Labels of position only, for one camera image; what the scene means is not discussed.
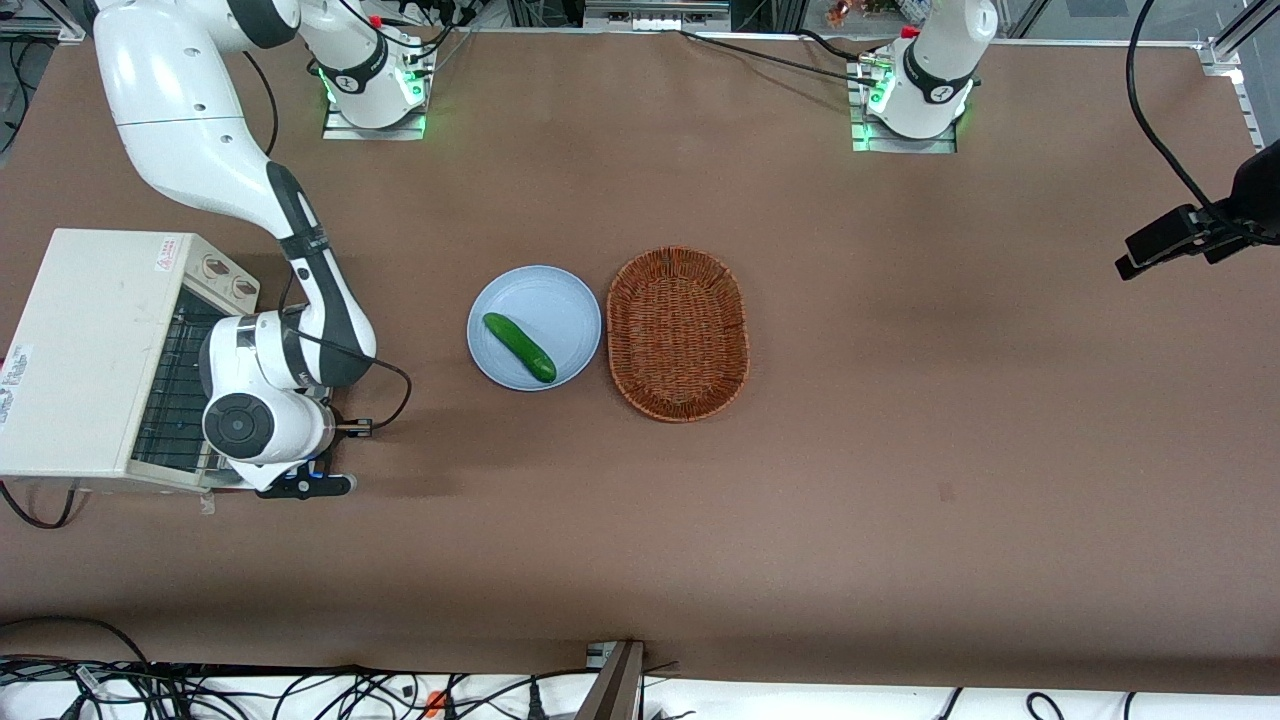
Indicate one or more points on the clear tape piece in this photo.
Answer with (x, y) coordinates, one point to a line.
(207, 503)

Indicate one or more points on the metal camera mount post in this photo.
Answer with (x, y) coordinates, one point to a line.
(615, 690)

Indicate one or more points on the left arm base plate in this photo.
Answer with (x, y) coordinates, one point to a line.
(870, 145)

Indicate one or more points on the light blue plate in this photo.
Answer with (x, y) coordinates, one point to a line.
(560, 310)

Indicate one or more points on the brown table cover sheet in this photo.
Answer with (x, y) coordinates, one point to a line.
(900, 450)

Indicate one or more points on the oven control knob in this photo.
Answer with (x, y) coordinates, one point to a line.
(212, 266)
(243, 288)

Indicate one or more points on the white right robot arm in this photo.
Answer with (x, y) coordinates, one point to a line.
(180, 130)

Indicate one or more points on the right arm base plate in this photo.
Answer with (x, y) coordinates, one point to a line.
(345, 132)

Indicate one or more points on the green cucumber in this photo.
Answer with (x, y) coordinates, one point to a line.
(520, 347)

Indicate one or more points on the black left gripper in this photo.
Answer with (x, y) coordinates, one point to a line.
(1257, 193)

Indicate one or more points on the white toaster oven body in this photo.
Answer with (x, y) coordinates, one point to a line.
(90, 340)

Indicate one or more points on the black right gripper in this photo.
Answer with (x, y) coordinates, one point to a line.
(336, 421)

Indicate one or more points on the brown wicker basket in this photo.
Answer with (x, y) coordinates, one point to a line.
(678, 335)

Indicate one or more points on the aluminium frame profile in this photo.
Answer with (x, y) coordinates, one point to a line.
(40, 30)
(1222, 58)

